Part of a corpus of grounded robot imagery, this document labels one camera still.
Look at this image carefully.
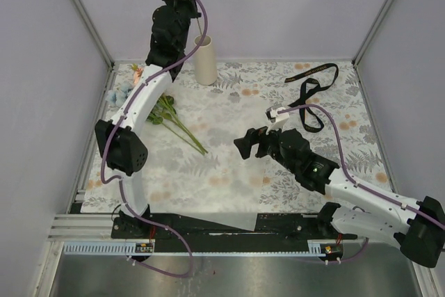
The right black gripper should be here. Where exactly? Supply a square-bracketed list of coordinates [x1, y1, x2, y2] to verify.
[233, 120, 298, 174]

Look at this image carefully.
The artificial flower bouquet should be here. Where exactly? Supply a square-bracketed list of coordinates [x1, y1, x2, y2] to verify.
[106, 63, 208, 155]

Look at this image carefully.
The black ribbon with gold lettering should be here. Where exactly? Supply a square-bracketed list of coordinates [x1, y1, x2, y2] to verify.
[284, 63, 339, 134]

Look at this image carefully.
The white wrapping paper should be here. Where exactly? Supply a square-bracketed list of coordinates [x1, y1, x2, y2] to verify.
[140, 83, 270, 230]

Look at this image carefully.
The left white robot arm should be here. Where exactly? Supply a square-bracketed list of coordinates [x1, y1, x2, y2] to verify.
[95, 0, 207, 238]

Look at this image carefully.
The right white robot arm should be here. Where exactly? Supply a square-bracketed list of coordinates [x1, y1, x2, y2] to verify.
[234, 127, 444, 268]

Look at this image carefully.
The beige ceramic vase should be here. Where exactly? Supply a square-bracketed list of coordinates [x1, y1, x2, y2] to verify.
[193, 35, 218, 86]

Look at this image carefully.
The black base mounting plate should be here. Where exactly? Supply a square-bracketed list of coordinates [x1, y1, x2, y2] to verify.
[111, 213, 339, 248]

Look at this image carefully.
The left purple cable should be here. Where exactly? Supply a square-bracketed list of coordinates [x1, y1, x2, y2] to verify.
[99, 0, 209, 279]

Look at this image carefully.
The purple cable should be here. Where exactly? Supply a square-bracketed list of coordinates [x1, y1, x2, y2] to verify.
[99, 0, 209, 279]
[277, 104, 445, 265]

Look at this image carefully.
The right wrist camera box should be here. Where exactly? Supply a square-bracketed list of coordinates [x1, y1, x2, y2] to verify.
[266, 106, 290, 134]

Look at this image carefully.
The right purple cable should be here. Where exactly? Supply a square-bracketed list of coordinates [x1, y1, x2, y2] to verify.
[277, 104, 445, 265]

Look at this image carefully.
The aluminium frame rail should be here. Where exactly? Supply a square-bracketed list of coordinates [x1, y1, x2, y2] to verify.
[65, 0, 115, 214]

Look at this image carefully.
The white slotted cable duct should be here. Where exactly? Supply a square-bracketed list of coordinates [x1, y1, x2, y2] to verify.
[63, 241, 344, 259]

